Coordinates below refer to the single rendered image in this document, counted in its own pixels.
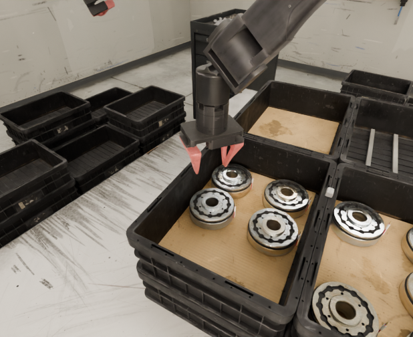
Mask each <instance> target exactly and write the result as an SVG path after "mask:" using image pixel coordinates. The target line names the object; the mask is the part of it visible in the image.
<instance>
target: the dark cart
mask: <svg viewBox="0 0 413 337"><path fill-rule="evenodd" d="M244 12H246V10H245V9H231V10H228V11H224V12H221V13H217V14H214V15H209V16H207V17H203V18H200V19H195V20H192V21H190V40H191V60H192V99H193V118H194V119H196V68H197V67H199V66H201V65H205V64H208V63H210V61H209V59H208V58H207V57H206V55H205V54H204V52H203V51H204V49H205V48H206V47H207V45H208V44H209V42H208V41H207V39H208V38H209V36H210V35H211V33H212V32H213V31H214V30H215V28H216V27H217V26H218V25H214V24H215V23H214V22H213V21H214V20H215V19H216V20H217V21H218V20H219V19H217V18H218V17H221V18H222V20H223V18H228V17H230V16H233V14H236V15H237V14H238V13H244ZM278 57H279V54H277V55H276V56H275V57H274V58H273V59H272V60H271V61H270V62H269V63H268V64H266V66H267V69H266V70H265V71H264V72H263V73H262V74H261V75H260V76H259V77H258V78H256V79H255V80H254V81H253V82H252V83H251V84H249V86H248V87H246V88H247V89H250V90H254V91H259V90H260V89H261V88H262V87H263V86H264V85H265V84H266V83H267V82H268V81H269V80H275V74H276V69H277V62H278ZM243 90H244V89H243ZM243 90H241V91H243ZM237 94H238V93H237ZM235 95H236V94H235V93H234V92H231V93H230V97H229V99H230V98H232V97H233V96H235Z"/></svg>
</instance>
